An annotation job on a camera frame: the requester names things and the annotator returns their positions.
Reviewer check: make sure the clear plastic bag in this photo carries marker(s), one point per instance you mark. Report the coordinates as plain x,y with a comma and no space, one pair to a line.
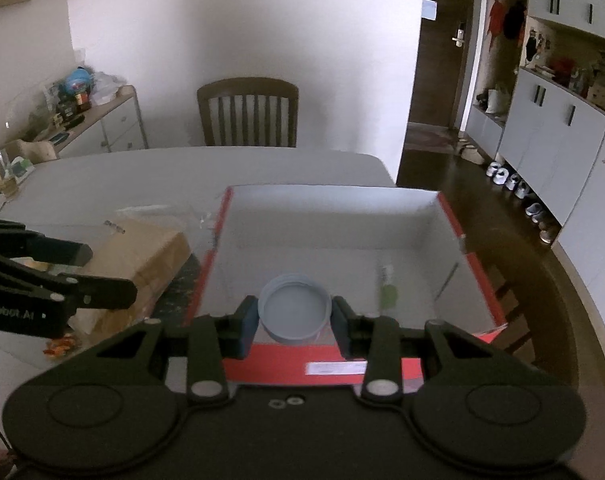
157,215

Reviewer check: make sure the green tube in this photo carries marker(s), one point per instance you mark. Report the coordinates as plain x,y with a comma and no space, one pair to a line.
388,292

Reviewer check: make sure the white tote bag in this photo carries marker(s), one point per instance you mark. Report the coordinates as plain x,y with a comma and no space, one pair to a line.
497,101

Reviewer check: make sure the white plastic bag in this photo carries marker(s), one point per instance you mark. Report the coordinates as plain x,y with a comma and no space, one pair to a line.
107,87

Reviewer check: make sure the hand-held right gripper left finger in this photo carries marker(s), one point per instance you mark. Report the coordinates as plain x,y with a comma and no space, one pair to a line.
247,325

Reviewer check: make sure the grey shoes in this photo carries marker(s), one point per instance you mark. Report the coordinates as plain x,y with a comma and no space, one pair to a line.
539,215

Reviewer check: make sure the brown paper package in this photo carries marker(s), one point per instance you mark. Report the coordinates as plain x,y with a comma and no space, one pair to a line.
142,255

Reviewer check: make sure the doormat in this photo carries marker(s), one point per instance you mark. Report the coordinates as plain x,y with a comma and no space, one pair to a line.
432,139

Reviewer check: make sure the beige slippers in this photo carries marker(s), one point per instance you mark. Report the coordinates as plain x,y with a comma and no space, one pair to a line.
470,152

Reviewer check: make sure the white paper note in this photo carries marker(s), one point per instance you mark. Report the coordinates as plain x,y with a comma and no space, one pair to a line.
429,10

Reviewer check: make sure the white drawer sideboard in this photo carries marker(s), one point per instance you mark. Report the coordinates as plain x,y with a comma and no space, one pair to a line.
112,125

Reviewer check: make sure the red cardboard box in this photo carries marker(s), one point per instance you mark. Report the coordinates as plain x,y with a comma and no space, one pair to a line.
332,230

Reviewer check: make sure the grey round lid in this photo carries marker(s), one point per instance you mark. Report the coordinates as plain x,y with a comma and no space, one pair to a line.
295,307

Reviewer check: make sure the black hanging garment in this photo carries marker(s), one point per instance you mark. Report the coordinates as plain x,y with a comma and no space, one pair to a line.
513,20

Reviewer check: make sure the white shoes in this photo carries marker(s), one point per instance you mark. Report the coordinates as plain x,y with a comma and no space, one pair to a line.
497,172

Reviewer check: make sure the dark wooden door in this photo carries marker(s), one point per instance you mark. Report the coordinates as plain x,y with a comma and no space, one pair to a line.
442,75

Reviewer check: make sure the orange snack wrapper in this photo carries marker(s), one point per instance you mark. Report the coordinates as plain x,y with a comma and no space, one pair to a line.
60,346

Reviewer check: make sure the glass jar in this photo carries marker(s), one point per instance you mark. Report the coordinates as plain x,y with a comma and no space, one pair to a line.
6,172

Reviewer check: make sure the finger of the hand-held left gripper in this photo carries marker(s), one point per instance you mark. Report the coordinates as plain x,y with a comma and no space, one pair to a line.
57,252
107,294

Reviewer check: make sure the tall white wooden cabinet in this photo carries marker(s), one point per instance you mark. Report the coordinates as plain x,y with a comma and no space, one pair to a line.
552,125

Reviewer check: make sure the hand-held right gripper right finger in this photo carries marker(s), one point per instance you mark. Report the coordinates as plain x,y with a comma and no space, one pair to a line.
340,325

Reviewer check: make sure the red hanging garment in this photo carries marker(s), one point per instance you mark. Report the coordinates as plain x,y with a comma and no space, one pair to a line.
495,22

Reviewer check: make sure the wooden slat-back chair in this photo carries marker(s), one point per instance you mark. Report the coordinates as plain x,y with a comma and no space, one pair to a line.
247,87
512,285

